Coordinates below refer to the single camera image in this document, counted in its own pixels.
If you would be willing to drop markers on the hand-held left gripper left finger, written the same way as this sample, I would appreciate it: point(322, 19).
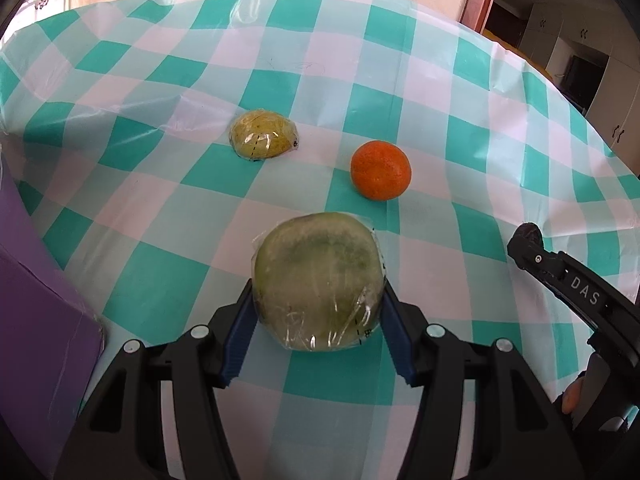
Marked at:
point(240, 332)

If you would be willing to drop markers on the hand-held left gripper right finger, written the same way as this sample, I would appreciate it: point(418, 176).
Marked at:
point(397, 335)

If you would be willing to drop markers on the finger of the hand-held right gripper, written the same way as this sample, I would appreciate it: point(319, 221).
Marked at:
point(550, 267)

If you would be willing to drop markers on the pale green fruit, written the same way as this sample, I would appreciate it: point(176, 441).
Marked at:
point(315, 280)

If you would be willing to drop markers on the person's right hand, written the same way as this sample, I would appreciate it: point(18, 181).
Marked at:
point(571, 396)

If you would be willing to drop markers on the orange tangerine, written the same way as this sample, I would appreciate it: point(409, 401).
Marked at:
point(381, 170)

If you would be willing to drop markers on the white cabinets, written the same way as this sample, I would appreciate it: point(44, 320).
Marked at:
point(620, 90)

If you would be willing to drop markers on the wrapped yellow-green fruit half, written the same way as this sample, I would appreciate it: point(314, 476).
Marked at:
point(262, 135)

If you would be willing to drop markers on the purple box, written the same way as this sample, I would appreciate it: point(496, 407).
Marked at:
point(35, 310)

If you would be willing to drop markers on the teal checked tablecloth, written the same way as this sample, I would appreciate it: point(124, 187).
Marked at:
point(425, 85)

